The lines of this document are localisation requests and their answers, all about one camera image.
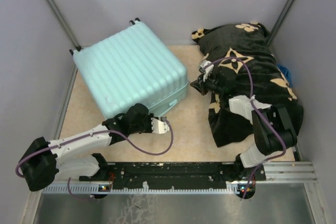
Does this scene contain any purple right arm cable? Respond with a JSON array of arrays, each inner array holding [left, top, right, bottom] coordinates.
[[204, 56, 287, 200]]

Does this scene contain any white cable duct strip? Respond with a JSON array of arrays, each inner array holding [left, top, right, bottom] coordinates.
[[41, 181, 247, 195]]

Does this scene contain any aluminium frame rail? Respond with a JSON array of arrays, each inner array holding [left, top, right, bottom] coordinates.
[[21, 158, 331, 223]]

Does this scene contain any black floral fleece blanket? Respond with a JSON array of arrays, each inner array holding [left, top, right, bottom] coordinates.
[[191, 23, 304, 133]]

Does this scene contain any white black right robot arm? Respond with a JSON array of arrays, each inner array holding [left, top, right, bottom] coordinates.
[[190, 75, 297, 181]]

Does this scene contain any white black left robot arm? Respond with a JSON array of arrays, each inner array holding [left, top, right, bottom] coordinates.
[[15, 103, 161, 191]]

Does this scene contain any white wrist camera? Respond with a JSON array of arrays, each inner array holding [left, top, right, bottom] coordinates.
[[151, 117, 170, 134], [199, 60, 214, 82]]

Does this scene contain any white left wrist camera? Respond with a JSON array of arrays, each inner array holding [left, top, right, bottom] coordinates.
[[151, 117, 170, 134]]

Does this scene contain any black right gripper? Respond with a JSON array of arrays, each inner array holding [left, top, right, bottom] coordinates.
[[192, 70, 225, 95]]

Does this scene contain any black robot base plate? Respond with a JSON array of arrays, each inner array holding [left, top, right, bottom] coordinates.
[[79, 162, 254, 189]]

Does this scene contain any yellow and blue garment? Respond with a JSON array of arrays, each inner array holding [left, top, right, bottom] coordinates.
[[277, 64, 292, 87]]

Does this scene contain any light teal hardshell suitcase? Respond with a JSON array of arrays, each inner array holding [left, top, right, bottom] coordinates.
[[72, 18, 189, 119]]

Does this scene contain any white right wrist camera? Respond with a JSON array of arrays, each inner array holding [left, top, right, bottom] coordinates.
[[199, 60, 214, 82]]

